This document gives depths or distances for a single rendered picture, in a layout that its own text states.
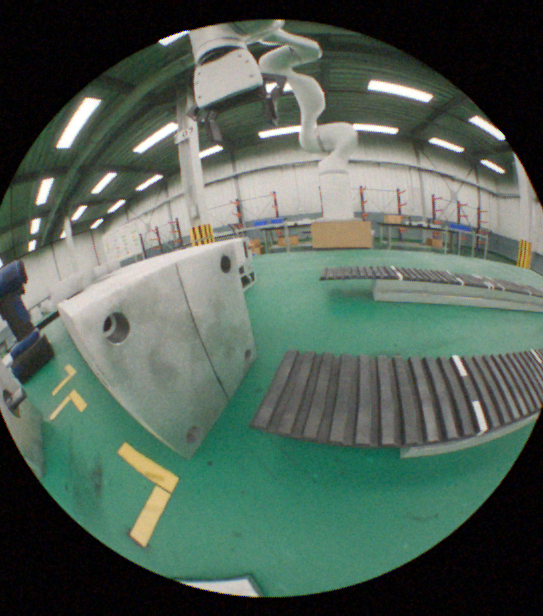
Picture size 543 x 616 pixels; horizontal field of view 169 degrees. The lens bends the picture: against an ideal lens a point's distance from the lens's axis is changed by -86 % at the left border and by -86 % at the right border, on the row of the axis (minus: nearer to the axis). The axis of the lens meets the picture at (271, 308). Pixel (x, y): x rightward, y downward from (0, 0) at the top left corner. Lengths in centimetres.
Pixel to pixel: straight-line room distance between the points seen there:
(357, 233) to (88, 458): 75
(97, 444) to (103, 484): 4
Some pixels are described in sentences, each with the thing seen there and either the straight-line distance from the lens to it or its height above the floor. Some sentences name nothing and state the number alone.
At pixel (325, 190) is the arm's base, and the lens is 73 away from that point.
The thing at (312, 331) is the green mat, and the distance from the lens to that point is 18.
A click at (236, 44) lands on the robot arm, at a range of 38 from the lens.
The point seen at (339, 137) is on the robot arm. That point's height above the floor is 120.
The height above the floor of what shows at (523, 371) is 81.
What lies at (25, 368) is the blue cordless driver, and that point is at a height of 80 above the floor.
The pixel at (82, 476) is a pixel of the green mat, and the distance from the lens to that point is 18.
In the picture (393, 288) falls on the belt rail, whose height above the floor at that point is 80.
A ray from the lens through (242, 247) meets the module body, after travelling 31.
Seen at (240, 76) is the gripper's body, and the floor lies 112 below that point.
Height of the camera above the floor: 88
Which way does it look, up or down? 26 degrees down
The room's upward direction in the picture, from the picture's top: 9 degrees counter-clockwise
